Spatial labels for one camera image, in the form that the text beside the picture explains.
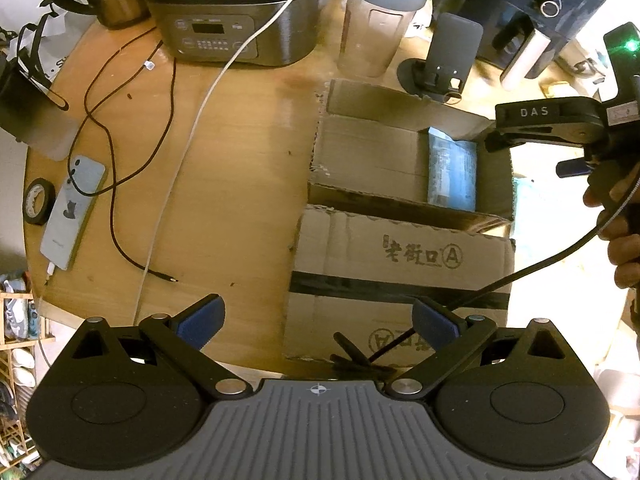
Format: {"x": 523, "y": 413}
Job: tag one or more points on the grey rice cooker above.
{"x": 269, "y": 33}

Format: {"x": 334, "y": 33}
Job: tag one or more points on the person's right hand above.
{"x": 623, "y": 242}

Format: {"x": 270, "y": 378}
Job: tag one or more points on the black tape roll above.
{"x": 38, "y": 202}

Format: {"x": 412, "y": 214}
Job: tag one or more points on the light blue smartphone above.
{"x": 70, "y": 211}

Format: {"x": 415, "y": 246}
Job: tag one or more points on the black phone stand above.
{"x": 442, "y": 75}

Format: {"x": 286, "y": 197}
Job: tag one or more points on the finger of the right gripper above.
{"x": 501, "y": 140}
{"x": 576, "y": 167}

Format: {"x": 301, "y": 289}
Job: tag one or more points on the brown cardboard box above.
{"x": 368, "y": 244}

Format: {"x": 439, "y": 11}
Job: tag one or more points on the small blue snack packet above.
{"x": 452, "y": 166}

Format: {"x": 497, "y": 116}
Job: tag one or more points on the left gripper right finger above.
{"x": 456, "y": 342}

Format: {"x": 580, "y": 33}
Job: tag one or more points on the grey lid shaker bottle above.
{"x": 372, "y": 32}

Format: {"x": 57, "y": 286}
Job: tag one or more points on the dark blue air fryer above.
{"x": 539, "y": 29}

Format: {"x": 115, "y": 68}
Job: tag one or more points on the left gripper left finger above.
{"x": 180, "y": 339}

